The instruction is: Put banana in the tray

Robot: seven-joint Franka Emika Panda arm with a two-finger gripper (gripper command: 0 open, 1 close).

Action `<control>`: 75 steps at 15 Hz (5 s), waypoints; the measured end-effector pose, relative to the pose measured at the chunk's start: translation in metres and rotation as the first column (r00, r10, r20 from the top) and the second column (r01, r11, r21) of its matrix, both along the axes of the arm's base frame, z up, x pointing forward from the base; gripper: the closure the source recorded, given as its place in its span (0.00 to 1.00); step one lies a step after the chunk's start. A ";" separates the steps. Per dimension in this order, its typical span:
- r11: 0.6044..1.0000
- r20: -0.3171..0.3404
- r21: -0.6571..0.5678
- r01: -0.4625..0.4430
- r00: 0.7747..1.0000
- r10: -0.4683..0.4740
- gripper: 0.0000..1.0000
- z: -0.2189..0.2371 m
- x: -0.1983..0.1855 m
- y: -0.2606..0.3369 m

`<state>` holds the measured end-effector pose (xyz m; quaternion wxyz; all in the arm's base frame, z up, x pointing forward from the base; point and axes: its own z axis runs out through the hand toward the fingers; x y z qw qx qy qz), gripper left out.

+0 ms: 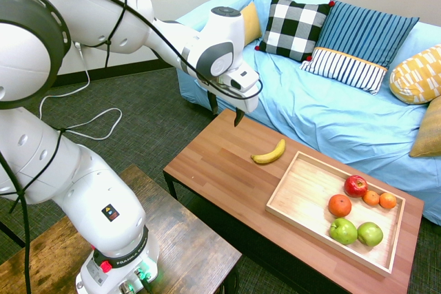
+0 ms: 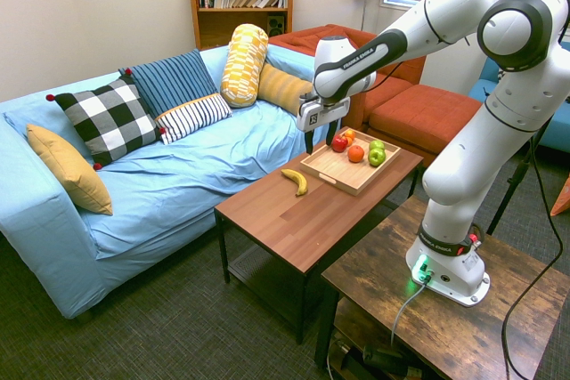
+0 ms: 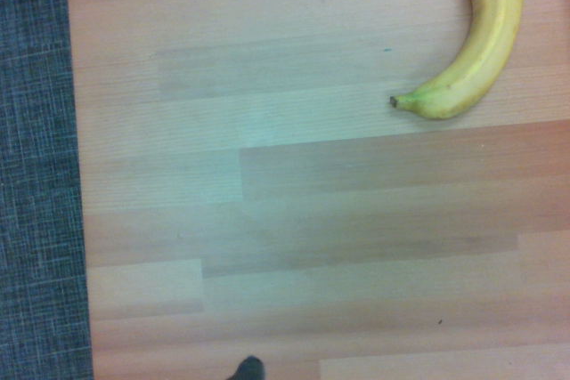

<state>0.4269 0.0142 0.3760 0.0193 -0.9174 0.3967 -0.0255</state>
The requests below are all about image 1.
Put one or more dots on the yellow white patterned bolster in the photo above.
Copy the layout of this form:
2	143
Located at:
417	77

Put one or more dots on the small orange tangerine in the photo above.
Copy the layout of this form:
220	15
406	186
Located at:
388	200
371	198

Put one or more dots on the blue striped pillow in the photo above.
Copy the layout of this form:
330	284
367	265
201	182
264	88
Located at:
368	32

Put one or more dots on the light wooden tray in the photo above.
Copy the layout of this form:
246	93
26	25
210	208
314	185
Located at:
310	190

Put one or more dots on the light blue covered sofa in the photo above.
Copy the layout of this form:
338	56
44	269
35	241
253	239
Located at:
327	118

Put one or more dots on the yellow banana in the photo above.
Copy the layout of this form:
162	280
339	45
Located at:
272	156

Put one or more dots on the red apple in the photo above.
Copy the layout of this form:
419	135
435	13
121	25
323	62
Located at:
356	186

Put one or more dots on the white navy striped pillow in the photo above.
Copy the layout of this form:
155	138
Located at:
344	68

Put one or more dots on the red-brown wooden coffee table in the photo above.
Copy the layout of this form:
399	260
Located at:
224	170

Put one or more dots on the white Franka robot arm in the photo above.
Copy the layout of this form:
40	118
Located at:
103	204

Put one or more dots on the rustic dark wood side table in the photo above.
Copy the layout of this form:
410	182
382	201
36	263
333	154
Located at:
193	239

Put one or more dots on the plain mustard yellow pillow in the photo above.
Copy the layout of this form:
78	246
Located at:
252	23

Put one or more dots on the gold striped pillow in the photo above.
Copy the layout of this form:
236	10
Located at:
430	128

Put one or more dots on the green apple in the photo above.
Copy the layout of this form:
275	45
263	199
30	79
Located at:
342	231
370	234

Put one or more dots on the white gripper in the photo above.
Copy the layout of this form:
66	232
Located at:
246	92

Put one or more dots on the large orange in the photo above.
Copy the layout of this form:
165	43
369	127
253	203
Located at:
339	205

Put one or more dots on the black white checkered pillow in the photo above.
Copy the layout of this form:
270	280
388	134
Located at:
293	29

